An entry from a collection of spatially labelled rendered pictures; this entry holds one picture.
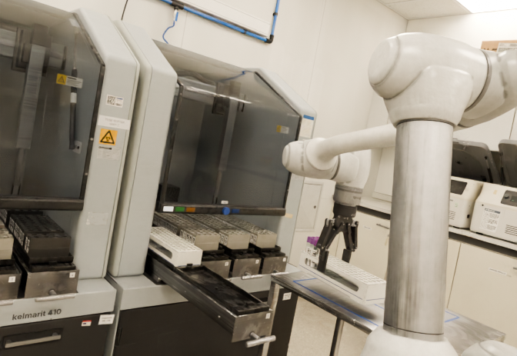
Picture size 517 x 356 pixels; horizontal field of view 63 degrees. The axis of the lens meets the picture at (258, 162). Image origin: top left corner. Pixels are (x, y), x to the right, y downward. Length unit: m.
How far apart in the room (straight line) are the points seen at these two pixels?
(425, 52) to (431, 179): 0.22
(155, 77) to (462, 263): 2.56
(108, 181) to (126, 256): 0.27
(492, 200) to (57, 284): 2.73
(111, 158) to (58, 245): 0.30
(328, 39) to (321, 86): 0.39
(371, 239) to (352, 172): 2.37
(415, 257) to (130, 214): 0.96
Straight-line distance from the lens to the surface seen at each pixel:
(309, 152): 1.25
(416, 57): 0.81
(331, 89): 3.70
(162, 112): 1.45
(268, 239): 1.83
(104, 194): 1.41
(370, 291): 1.32
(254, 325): 1.22
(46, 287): 1.35
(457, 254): 3.36
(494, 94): 0.92
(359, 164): 1.35
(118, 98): 1.39
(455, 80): 0.84
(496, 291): 3.28
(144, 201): 1.47
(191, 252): 1.45
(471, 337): 1.45
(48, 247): 1.39
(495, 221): 3.26
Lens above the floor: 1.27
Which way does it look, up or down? 3 degrees down
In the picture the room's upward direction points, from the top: 10 degrees clockwise
